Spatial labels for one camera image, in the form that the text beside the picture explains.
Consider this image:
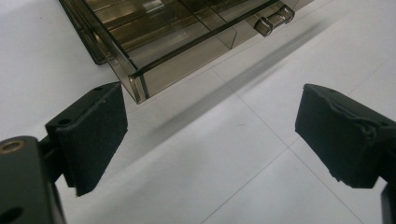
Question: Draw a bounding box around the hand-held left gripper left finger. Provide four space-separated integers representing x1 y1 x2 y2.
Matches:
45 81 129 197

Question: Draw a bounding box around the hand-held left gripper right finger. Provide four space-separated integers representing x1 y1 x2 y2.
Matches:
294 83 396 189

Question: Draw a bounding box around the smoky transparent drawer cabinet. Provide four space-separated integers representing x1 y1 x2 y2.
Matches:
58 0 316 66

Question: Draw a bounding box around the smoky transparent plastic drawer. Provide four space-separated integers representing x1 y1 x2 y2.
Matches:
81 0 296 105

